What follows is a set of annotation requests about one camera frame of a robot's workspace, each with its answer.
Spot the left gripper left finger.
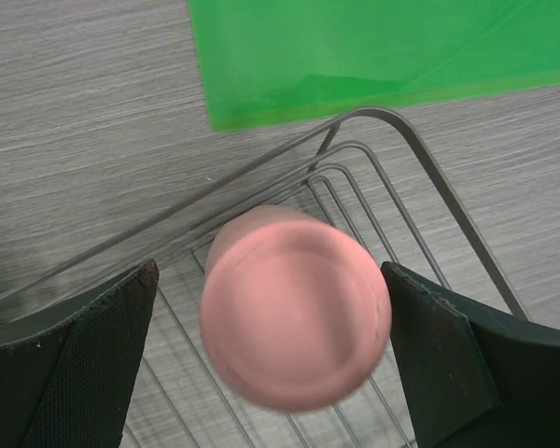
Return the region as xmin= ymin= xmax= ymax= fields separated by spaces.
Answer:
xmin=0 ymin=259 xmax=159 ymax=447

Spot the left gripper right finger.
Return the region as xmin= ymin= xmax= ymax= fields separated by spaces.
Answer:
xmin=381 ymin=262 xmax=560 ymax=447

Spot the pink plastic cup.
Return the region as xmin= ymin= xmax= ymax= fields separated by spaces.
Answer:
xmin=200 ymin=205 xmax=391 ymax=412

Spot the green cutting mat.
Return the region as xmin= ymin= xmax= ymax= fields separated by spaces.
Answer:
xmin=189 ymin=0 xmax=560 ymax=131

